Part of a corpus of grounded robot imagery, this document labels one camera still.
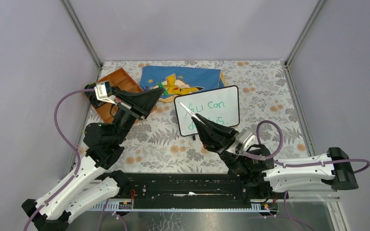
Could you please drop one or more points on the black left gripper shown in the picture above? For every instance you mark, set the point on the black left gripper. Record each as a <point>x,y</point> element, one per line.
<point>138,105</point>

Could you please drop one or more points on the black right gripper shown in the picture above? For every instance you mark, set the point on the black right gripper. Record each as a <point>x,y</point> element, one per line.
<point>214,136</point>

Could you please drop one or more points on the white whiteboard black frame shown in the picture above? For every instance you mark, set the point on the white whiteboard black frame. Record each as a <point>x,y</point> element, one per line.
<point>220,106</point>

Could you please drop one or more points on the green marker cap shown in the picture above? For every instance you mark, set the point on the green marker cap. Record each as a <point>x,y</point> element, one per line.
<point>165,92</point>

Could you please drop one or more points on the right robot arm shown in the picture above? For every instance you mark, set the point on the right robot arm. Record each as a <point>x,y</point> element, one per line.
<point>258,167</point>

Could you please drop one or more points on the wooden compartment tray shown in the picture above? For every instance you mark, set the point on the wooden compartment tray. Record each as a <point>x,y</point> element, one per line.
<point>119,80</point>

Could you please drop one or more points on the blue Pikachu cloth bag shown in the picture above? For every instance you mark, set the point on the blue Pikachu cloth bag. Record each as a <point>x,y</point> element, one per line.
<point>179,81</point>

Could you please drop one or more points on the floral patterned tablecloth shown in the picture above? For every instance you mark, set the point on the floral patterned tablecloth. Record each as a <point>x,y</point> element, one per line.
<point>155,144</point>

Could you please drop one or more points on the dark rolled fabric front left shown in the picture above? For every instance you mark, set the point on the dark rolled fabric front left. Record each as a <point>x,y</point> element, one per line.
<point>93,100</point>

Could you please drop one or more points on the dark rolled fabric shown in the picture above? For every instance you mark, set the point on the dark rolled fabric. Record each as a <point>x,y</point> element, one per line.
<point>93,100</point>
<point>90,86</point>

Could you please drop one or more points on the dark rolled fabric back left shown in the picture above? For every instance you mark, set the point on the dark rolled fabric back left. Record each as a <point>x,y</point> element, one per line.
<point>90,86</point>

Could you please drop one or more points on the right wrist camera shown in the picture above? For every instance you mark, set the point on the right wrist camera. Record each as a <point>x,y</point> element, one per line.
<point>250,138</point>

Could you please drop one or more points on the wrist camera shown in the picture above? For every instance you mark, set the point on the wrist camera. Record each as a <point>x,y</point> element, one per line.
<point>103,92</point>
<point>250,138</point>

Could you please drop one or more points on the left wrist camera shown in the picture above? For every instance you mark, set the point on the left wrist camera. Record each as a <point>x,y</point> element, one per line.
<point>103,92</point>

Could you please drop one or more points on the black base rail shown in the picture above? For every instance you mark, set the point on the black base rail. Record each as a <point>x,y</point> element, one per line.
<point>196,191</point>

